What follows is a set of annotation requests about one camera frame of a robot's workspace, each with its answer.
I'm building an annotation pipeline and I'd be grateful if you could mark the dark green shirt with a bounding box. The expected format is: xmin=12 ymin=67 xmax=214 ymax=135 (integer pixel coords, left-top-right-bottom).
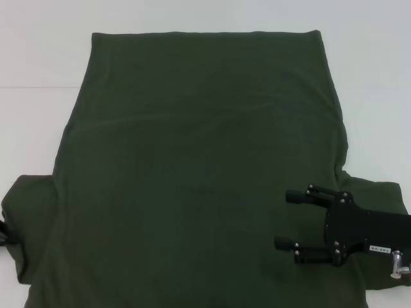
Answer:
xmin=0 ymin=29 xmax=410 ymax=308

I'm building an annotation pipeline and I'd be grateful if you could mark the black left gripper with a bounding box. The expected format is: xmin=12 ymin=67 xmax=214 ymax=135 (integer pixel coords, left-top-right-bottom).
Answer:
xmin=0 ymin=219 xmax=21 ymax=248

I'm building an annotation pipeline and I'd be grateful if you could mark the silver right cable connector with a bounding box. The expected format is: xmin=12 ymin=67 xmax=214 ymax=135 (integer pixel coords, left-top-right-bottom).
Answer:
xmin=388 ymin=250 xmax=411 ymax=279

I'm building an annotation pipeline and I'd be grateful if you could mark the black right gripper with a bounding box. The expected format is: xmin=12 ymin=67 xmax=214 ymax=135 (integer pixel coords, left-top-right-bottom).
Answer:
xmin=274 ymin=183 xmax=411 ymax=268

